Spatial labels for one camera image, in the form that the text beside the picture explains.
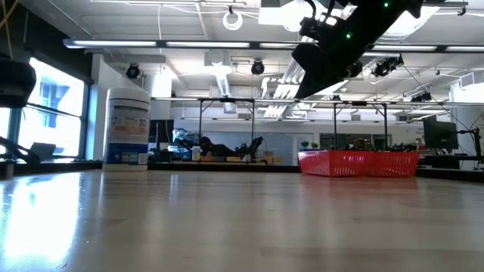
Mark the black aluminium table frame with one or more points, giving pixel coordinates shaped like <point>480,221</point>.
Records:
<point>227,166</point>

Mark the small potted plant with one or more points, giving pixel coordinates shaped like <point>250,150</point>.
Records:
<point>314,145</point>
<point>304,144</point>

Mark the person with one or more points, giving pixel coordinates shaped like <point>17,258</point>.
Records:
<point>211,148</point>
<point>359,143</point>

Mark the black background frame stand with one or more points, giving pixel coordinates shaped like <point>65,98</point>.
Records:
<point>335,124</point>
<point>200,124</point>

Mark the brown cardboard boxes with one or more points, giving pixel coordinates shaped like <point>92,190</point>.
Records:
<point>269,156</point>

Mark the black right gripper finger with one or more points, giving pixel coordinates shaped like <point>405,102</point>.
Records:
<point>329,77</point>
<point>309,80</point>

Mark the small white bottle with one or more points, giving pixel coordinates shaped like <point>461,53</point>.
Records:
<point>196,154</point>

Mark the black overhead light bar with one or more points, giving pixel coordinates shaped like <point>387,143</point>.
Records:
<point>208,44</point>

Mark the large glass window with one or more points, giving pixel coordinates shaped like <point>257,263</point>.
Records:
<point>56,124</point>

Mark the open grey laptop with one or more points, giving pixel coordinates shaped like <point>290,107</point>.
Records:
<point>43,151</point>

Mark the black computer monitor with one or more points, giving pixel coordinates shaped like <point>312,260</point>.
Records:
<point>440,134</point>
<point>161,131</point>

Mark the red plastic basket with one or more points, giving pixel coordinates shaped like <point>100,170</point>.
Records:
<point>332,164</point>
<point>395,165</point>

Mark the white wipes canister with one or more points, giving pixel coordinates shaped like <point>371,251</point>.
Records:
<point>126,128</point>

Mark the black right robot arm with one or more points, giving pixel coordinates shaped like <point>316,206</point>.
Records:
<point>378,22</point>

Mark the black ceiling spotlight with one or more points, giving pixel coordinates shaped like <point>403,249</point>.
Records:
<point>387,65</point>
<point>258,67</point>
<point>132,71</point>

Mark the black ceiling camera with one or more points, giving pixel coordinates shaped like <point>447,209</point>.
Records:
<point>421,97</point>

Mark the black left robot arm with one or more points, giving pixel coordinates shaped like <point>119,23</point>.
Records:
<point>15,83</point>

